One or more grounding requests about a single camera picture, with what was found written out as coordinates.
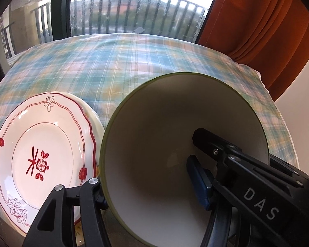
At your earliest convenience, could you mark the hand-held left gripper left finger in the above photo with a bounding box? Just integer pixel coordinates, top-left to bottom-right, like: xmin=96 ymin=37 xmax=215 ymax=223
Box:
xmin=22 ymin=177 xmax=111 ymax=247

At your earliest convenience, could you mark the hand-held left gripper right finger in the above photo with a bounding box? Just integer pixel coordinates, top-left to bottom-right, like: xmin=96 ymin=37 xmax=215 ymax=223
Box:
xmin=187 ymin=155 xmax=232 ymax=247

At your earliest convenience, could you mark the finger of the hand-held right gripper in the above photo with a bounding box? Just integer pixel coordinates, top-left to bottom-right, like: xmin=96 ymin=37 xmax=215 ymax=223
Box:
xmin=193 ymin=128 xmax=303 ymax=188
xmin=270 ymin=155 xmax=309 ymax=181

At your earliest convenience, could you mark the cream bowl with printed label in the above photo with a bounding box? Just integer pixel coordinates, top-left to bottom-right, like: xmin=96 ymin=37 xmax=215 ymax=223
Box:
xmin=100 ymin=72 xmax=270 ymax=247

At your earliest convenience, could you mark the white plate with red pattern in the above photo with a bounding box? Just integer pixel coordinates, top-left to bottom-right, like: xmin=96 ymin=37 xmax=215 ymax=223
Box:
xmin=0 ymin=92 xmax=97 ymax=233

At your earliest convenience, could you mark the plaid tablecloth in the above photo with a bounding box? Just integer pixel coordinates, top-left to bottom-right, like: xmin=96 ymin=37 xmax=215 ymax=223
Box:
xmin=0 ymin=33 xmax=299 ymax=247

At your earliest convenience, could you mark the orange curtain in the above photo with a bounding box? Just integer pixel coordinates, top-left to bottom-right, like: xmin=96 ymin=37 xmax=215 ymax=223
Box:
xmin=196 ymin=0 xmax=309 ymax=103

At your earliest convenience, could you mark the black window frame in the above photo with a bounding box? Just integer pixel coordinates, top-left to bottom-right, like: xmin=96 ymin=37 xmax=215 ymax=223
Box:
xmin=0 ymin=0 xmax=223 ymax=83

